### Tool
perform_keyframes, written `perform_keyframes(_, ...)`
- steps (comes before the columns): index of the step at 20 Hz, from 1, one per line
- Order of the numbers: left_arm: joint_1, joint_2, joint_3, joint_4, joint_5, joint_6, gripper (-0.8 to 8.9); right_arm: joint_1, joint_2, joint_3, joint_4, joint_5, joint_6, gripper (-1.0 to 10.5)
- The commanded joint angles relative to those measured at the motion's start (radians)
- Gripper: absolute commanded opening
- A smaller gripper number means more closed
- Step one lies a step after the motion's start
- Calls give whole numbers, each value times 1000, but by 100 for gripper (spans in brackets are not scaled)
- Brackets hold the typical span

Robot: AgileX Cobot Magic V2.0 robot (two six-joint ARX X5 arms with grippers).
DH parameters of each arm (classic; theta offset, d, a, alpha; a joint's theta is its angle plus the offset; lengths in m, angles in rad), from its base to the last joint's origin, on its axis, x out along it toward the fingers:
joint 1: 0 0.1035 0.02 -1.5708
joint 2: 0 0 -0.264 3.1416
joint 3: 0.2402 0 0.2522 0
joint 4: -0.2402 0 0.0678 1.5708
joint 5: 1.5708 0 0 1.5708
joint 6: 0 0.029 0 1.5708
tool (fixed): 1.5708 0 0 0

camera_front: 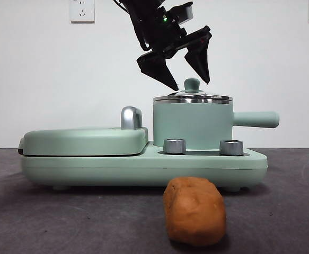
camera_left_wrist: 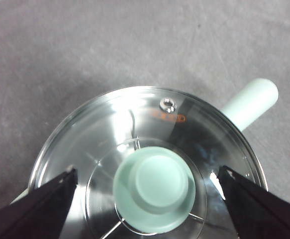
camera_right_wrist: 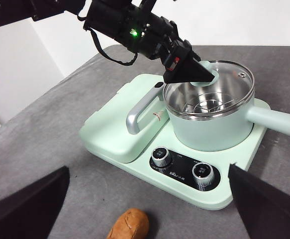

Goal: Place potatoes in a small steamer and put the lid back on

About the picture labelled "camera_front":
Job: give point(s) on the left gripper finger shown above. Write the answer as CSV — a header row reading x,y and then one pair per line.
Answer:
x,y
158,66
200,61

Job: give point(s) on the glass lid with green knob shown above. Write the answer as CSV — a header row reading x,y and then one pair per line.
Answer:
x,y
192,84

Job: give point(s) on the brown potato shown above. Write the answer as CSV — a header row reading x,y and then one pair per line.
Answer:
x,y
195,211

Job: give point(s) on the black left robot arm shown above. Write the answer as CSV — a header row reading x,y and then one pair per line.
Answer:
x,y
139,21

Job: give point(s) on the chrome control knob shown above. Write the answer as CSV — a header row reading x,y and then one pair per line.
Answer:
x,y
174,146
231,148

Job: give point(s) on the mint green breakfast machine base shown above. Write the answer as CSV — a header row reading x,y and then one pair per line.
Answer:
x,y
143,169

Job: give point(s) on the mint green grill cover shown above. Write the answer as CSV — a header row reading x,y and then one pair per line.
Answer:
x,y
82,141

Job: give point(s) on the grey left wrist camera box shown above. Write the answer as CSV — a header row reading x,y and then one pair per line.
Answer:
x,y
187,12

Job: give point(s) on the white wall socket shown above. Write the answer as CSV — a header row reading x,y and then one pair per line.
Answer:
x,y
82,12

